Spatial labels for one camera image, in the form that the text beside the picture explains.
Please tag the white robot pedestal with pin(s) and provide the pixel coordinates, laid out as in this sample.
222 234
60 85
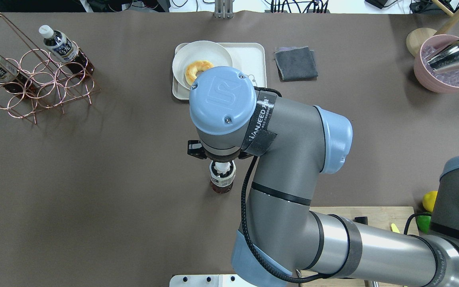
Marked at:
204 280

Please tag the cream rectangular tray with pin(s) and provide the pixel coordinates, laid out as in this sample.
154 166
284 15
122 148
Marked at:
247 57

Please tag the tea bottle white cap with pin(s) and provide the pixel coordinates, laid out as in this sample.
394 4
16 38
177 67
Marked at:
222 175

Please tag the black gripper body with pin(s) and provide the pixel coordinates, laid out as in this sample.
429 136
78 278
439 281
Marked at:
195 149

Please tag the whole yellow lemon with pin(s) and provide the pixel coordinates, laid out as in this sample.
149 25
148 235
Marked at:
428 200

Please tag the steel muddler black tip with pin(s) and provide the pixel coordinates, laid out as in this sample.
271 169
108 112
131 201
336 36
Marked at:
361 220

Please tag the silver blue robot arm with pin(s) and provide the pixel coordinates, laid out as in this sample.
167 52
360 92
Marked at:
280 239

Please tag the white round plate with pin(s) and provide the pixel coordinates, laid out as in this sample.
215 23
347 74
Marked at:
199 51

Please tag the wooden cutting board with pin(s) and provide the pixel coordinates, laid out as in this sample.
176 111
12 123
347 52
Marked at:
378 216

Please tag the steel ice scoop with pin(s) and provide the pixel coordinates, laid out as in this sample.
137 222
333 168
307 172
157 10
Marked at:
446 59

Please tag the wooden mug tree stand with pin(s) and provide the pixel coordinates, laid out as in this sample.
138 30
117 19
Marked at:
418 36

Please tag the yellow plastic knife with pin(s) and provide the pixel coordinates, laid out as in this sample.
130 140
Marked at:
394 228

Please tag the copper wire bottle rack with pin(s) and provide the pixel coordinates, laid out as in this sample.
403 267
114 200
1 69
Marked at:
55 85

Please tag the aluminium frame post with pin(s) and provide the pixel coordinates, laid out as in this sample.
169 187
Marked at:
223 9

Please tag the green lime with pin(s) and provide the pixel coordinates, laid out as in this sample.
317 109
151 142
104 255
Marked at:
423 222

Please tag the glazed donut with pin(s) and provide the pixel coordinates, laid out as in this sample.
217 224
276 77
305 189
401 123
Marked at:
192 70

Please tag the pink ice bowl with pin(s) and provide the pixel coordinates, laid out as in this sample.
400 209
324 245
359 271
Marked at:
435 82

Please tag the grey folded cloth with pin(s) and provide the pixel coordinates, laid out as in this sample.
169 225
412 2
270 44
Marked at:
296 63

